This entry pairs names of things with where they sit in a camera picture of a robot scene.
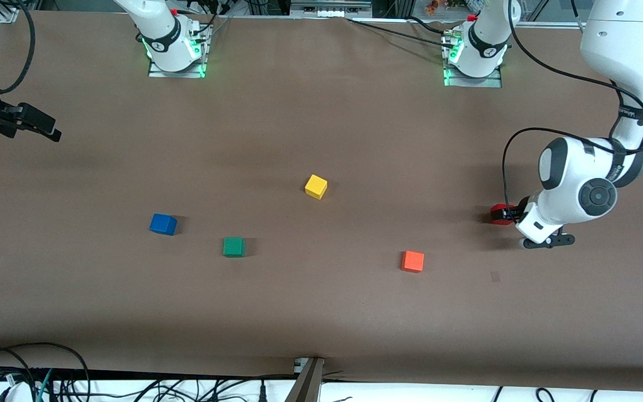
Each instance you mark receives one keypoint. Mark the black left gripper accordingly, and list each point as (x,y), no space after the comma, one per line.
(518,213)

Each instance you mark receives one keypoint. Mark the red wooden block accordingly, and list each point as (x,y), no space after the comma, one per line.
(497,214)

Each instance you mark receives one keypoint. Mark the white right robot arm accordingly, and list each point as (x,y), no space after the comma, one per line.
(159,33)

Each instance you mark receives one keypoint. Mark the orange wooden block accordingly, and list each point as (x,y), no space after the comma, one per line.
(412,261)

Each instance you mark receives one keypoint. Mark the blue wooden block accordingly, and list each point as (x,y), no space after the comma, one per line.
(162,224)

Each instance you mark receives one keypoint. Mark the yellow wooden block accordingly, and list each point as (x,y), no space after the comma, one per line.
(316,186)

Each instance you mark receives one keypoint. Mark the green wooden block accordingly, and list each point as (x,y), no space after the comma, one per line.
(233,247)

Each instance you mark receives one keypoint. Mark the brown table cover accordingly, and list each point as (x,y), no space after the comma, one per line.
(321,111)

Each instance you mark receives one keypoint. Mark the white terminal strip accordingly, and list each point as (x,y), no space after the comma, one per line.
(330,8)

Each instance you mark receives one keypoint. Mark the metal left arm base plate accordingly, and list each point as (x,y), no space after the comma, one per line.
(492,82)

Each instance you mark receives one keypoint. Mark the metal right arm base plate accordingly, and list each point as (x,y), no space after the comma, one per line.
(157,72)

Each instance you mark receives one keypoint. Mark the aluminium frame rail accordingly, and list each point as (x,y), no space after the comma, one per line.
(550,24)

